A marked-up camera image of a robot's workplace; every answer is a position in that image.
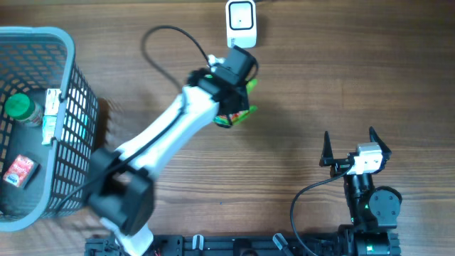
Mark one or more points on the grey plastic basket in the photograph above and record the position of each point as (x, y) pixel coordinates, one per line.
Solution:
(40, 63)

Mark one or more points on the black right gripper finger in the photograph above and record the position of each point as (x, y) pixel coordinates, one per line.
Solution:
(386, 152)
(327, 158)

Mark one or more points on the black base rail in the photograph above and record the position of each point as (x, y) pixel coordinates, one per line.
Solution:
(328, 244)

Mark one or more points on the green lid jar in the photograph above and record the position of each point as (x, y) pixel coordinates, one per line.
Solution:
(21, 108)

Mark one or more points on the Haribo gummy bag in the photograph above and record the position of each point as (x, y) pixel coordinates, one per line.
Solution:
(227, 121)

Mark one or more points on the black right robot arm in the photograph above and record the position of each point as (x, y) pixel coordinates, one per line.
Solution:
(373, 209)

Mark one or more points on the red small carton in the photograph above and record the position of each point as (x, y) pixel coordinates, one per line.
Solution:
(20, 171)

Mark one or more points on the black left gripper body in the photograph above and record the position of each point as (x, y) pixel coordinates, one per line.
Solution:
(242, 102)

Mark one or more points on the white tag on basket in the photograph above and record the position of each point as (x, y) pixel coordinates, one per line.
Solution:
(52, 102)

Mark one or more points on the teal snack packet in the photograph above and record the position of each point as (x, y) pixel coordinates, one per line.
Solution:
(48, 129)

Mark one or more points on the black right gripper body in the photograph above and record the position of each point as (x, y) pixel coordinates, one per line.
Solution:
(339, 166)

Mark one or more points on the white barcode scanner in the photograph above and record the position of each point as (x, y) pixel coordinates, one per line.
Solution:
(241, 23)

